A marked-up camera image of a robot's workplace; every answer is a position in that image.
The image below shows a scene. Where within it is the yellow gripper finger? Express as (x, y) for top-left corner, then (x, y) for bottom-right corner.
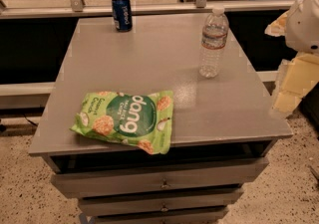
(272, 52), (319, 114)
(264, 12), (288, 37)

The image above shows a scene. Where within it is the grey drawer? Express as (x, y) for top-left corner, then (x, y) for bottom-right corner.
(79, 188), (243, 216)
(52, 157), (268, 198)
(95, 207), (228, 224)

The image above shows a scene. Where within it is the middle grey drawer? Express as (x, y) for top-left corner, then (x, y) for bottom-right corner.
(79, 188), (243, 216)

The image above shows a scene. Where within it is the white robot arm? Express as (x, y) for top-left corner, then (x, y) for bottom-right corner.
(264, 0), (319, 117)

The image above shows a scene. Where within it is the top grey drawer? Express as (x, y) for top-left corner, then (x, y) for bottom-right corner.
(52, 157), (268, 198)

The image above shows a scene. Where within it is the blue pepsi can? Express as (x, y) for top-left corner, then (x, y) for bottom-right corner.
(112, 0), (133, 32)

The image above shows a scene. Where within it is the bottom grey drawer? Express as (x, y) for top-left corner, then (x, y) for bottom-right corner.
(95, 207), (228, 224)

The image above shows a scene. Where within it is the green dang chips bag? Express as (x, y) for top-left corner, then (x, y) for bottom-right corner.
(71, 91), (173, 155)

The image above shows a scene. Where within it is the grey drawer cabinet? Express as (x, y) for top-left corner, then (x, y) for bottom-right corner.
(29, 14), (291, 224)

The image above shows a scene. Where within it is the clear plastic water bottle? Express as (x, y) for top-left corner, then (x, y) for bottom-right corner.
(199, 5), (229, 78)

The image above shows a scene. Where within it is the black cable on floor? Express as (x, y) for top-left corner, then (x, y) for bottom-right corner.
(21, 113), (40, 127)

